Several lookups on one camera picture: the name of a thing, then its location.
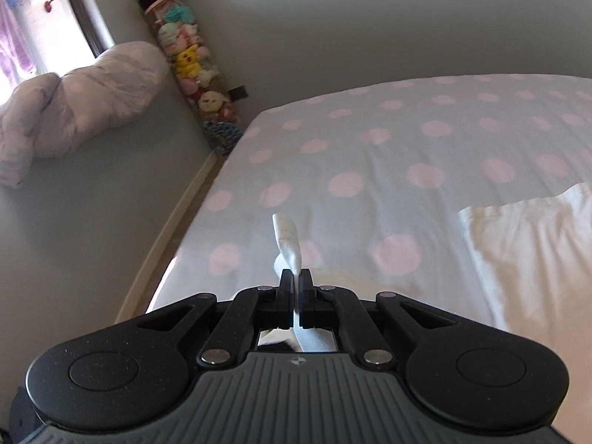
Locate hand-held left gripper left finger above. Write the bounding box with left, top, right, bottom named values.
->
left=134, top=269, right=297, bottom=371

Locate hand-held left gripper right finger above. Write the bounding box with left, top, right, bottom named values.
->
left=299, top=269, right=458, bottom=371

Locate white sweatshirt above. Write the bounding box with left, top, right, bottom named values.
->
left=271, top=181, right=592, bottom=444

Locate cream baseboard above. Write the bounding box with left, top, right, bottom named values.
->
left=113, top=149, right=228, bottom=325

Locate polka dot bed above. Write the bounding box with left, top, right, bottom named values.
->
left=147, top=73, right=592, bottom=334

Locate clear tube of plush toys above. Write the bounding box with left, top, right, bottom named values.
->
left=139, top=0, right=246, bottom=157

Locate lilac duvet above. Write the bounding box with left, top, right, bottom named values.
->
left=0, top=41, right=170, bottom=189

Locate purple hanging cloth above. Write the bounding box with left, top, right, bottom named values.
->
left=0, top=0, right=38, bottom=90

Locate dark window frame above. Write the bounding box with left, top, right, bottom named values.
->
left=56, top=0, right=117, bottom=59

